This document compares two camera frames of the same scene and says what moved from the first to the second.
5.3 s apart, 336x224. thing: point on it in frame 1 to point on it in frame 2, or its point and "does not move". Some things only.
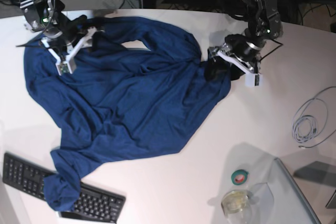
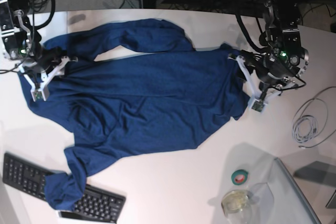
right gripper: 239,45 to 271,70
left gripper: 60,35 to 46,57
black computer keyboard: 94,204 does not move
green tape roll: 239,177 does not move
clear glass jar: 236,205 does not move
